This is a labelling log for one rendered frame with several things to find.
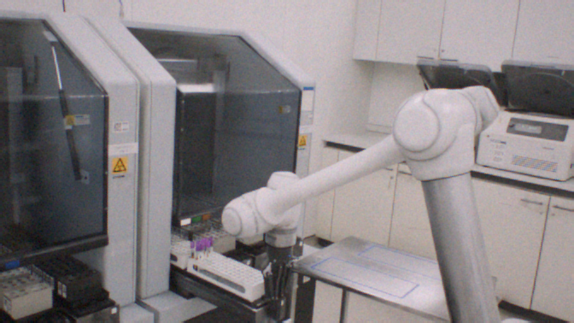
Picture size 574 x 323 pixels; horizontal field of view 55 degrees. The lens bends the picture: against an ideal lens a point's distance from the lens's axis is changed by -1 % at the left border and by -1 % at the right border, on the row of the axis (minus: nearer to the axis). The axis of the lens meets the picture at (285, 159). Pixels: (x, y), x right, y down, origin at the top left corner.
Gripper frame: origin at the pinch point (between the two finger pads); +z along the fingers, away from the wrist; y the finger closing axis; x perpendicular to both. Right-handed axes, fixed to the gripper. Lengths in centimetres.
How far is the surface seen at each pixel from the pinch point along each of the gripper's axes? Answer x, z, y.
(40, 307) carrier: -38, -3, 53
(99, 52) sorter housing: -52, -71, 27
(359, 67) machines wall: -150, -63, -270
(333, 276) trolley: 0.8, -2.0, -28.7
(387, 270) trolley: 10.5, -2.0, -47.9
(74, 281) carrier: -38, -8, 43
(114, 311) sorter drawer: -30.2, 0.9, 35.3
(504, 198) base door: -8, 7, -228
